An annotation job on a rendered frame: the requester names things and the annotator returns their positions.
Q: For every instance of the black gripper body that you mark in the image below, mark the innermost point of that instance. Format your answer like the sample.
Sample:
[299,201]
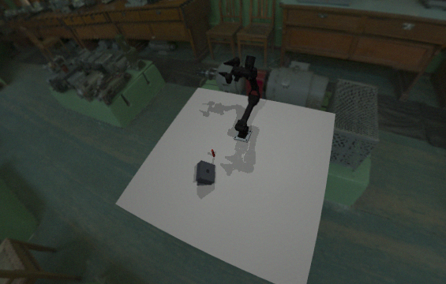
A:
[236,71]

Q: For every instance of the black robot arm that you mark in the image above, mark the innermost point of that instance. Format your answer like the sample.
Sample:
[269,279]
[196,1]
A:
[250,73]

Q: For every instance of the dark grey sloped panel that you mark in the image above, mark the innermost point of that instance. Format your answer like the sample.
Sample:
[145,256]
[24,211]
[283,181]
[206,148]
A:
[205,173]

